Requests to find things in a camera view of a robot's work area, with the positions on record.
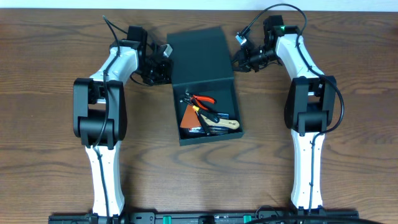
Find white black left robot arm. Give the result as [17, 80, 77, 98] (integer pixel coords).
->
[73, 26, 173, 222]

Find orange scraper wooden handle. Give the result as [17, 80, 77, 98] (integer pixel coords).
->
[180, 105, 240, 129]

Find small hammer red black handle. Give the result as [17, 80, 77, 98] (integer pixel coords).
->
[182, 97, 211, 136]

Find red black cutting pliers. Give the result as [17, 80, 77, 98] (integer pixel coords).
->
[180, 93, 216, 110]

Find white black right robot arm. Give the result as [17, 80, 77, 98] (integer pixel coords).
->
[231, 15, 336, 215]

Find blue drill bit set case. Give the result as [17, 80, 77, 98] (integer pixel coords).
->
[188, 113, 229, 135]

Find black gift box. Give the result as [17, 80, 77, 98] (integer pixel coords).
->
[166, 26, 245, 147]

